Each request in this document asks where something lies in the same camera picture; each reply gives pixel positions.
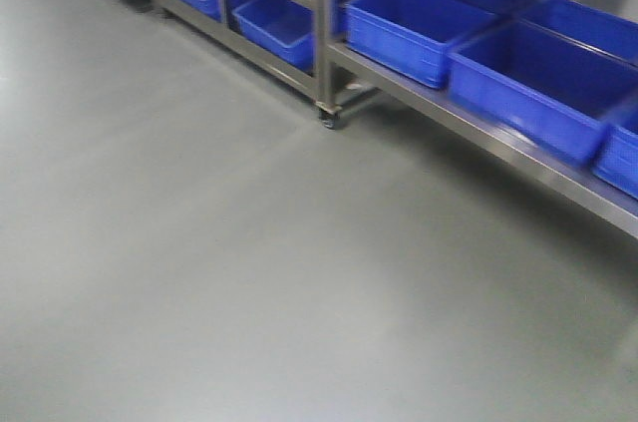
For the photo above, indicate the stainless steel shelf rack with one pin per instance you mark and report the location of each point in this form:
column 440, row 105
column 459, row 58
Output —
column 342, row 78

